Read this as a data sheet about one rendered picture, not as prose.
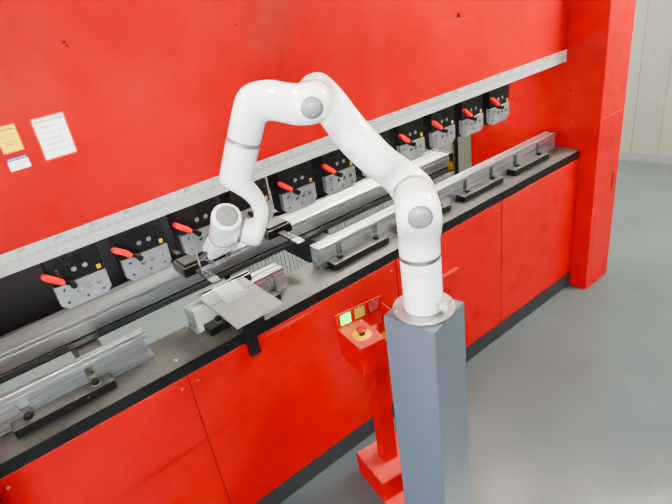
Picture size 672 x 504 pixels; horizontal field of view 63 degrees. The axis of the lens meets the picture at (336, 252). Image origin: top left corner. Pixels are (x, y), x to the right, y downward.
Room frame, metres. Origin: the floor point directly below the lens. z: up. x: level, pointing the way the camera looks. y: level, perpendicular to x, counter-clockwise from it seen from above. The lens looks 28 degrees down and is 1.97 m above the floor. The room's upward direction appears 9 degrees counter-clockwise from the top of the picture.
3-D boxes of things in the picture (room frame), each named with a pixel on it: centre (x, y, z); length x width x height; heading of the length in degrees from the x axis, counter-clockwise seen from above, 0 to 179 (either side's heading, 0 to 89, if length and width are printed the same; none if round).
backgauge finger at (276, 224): (2.09, 0.21, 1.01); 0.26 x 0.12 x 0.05; 35
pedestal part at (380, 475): (1.61, -0.10, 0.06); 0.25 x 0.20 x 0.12; 26
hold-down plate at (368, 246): (2.03, -0.10, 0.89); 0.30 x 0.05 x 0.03; 125
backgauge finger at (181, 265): (1.87, 0.52, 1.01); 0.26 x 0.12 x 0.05; 35
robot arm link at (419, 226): (1.36, -0.24, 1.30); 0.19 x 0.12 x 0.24; 174
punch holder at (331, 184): (2.06, -0.04, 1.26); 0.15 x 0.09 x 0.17; 125
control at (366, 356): (1.64, -0.09, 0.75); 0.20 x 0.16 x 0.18; 116
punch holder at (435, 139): (2.40, -0.53, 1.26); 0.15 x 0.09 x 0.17; 125
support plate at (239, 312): (1.61, 0.35, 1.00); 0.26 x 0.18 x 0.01; 35
